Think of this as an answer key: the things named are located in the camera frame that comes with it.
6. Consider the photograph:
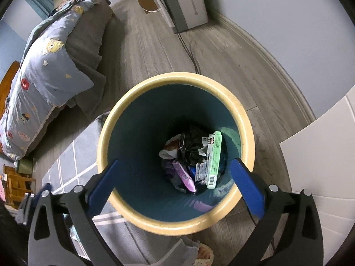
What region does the black cable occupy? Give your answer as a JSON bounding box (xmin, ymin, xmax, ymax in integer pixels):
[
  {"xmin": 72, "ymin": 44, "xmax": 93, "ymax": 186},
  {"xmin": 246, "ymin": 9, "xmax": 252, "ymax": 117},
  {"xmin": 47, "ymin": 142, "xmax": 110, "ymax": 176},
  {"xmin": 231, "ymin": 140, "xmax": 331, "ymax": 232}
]
[{"xmin": 177, "ymin": 32, "xmax": 201, "ymax": 74}]

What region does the black plastic bag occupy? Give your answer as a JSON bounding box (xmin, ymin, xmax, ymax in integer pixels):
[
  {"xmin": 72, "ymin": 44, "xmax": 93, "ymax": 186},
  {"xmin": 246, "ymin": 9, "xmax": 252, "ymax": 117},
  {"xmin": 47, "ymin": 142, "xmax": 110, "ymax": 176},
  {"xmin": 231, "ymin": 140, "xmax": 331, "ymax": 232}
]
[{"xmin": 177, "ymin": 126, "xmax": 211, "ymax": 169}]

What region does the bed with patterned blue duvet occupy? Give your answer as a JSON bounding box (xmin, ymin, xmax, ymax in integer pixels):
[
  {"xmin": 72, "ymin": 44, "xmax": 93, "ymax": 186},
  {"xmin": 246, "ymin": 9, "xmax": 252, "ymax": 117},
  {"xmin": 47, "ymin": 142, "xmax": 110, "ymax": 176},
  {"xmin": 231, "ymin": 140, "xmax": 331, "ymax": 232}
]
[{"xmin": 0, "ymin": 0, "xmax": 104, "ymax": 161}]

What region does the wooden stool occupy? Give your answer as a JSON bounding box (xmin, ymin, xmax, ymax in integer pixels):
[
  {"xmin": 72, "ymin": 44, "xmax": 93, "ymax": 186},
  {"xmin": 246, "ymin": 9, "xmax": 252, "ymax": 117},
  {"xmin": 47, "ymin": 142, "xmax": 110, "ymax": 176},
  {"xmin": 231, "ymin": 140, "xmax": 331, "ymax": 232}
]
[{"xmin": 3, "ymin": 165, "xmax": 36, "ymax": 208}]

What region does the white appliance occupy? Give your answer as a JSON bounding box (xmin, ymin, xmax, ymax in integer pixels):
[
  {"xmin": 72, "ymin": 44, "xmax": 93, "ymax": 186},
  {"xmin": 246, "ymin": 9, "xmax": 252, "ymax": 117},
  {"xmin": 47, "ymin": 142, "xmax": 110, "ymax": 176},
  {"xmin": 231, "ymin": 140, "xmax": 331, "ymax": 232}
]
[{"xmin": 151, "ymin": 0, "xmax": 208, "ymax": 34}]

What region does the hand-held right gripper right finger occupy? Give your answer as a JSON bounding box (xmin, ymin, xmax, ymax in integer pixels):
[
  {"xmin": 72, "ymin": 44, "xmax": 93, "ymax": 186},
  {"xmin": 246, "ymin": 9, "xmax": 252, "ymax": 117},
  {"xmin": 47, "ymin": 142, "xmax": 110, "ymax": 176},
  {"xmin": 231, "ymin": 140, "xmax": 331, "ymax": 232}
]
[{"xmin": 222, "ymin": 157, "xmax": 325, "ymax": 266}]

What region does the purple packet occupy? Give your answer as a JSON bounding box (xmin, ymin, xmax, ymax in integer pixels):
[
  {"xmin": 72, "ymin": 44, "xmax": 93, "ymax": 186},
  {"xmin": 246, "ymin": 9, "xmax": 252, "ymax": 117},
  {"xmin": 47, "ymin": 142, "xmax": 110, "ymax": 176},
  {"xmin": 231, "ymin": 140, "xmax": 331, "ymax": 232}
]
[{"xmin": 162, "ymin": 159, "xmax": 178, "ymax": 183}]

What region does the grey bedsheet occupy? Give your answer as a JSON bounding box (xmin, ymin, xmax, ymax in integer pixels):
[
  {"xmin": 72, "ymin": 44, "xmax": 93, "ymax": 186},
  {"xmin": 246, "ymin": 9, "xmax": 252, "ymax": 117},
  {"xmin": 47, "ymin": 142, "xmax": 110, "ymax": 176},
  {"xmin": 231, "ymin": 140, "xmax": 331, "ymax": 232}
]
[{"xmin": 65, "ymin": 0, "xmax": 114, "ymax": 119}]

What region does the person's foot in slipper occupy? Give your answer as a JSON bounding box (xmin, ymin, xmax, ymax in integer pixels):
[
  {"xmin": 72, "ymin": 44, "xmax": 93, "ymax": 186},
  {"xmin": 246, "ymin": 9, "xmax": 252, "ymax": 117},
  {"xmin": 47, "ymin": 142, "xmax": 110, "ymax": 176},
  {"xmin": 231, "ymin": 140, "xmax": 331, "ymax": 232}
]
[{"xmin": 191, "ymin": 242, "xmax": 214, "ymax": 266}]

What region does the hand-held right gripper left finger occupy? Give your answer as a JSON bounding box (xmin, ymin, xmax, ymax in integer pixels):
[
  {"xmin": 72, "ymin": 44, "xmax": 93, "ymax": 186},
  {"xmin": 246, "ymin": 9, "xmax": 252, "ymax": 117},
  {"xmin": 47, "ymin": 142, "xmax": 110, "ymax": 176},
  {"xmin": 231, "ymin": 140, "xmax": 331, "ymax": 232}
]
[{"xmin": 28, "ymin": 159, "xmax": 124, "ymax": 266}]

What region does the green container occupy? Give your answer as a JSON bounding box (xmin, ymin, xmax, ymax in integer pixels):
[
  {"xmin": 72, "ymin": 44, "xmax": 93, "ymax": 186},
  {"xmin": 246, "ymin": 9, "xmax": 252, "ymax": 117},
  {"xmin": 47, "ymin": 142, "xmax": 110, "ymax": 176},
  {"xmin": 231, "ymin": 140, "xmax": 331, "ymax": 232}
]
[{"xmin": 17, "ymin": 158, "xmax": 35, "ymax": 174}]

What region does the white cabinet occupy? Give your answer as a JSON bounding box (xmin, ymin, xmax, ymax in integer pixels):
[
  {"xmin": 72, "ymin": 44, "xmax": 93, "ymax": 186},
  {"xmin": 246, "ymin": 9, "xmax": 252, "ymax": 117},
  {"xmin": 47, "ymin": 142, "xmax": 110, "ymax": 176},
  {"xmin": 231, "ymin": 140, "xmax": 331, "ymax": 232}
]
[{"xmin": 279, "ymin": 84, "xmax": 355, "ymax": 255}]

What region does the teal bin with yellow rim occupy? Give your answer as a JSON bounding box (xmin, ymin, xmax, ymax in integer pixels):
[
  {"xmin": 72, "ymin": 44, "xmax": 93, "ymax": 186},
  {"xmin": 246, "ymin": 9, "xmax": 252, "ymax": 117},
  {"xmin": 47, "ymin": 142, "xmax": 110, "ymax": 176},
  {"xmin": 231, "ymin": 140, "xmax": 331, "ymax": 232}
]
[{"xmin": 97, "ymin": 72, "xmax": 256, "ymax": 237}]

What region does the green and white box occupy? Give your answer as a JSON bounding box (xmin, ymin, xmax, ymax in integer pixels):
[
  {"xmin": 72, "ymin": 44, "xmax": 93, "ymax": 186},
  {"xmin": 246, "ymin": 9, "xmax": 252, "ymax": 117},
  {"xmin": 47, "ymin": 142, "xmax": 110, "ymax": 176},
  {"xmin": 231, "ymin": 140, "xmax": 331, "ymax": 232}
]
[{"xmin": 205, "ymin": 131, "xmax": 224, "ymax": 189}]

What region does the wooden bed frame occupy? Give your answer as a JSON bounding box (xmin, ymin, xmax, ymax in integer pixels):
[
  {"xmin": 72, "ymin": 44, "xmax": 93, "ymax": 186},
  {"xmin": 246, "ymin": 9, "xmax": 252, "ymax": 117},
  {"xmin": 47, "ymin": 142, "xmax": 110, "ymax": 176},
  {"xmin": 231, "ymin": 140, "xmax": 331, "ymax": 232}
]
[{"xmin": 0, "ymin": 61, "xmax": 21, "ymax": 111}]

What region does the pink packet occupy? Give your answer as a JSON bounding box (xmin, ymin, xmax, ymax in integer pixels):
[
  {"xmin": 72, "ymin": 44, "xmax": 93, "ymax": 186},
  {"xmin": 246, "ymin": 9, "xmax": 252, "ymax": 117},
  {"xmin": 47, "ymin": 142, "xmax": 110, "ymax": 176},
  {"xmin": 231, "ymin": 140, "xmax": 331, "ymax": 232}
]
[{"xmin": 173, "ymin": 162, "xmax": 196, "ymax": 193}]

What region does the clear blister pack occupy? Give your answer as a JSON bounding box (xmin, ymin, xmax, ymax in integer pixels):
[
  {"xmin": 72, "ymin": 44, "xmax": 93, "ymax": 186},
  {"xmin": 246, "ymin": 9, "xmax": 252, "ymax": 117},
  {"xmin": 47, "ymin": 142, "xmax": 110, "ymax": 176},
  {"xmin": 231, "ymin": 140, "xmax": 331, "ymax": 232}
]
[{"xmin": 195, "ymin": 162, "xmax": 208, "ymax": 183}]

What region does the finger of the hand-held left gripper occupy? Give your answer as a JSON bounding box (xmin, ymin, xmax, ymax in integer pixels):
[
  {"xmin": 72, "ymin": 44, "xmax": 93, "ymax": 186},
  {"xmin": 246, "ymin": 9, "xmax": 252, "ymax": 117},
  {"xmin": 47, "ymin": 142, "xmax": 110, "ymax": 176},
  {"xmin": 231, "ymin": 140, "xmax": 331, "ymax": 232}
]
[{"xmin": 15, "ymin": 192, "xmax": 36, "ymax": 225}]

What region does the grey mat with white lines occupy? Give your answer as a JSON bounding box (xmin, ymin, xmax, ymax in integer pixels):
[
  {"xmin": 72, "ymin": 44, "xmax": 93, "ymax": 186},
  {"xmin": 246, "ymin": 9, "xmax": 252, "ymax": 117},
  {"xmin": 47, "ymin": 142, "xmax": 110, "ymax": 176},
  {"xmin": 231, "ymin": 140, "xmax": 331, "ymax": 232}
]
[{"xmin": 41, "ymin": 111, "xmax": 156, "ymax": 266}]

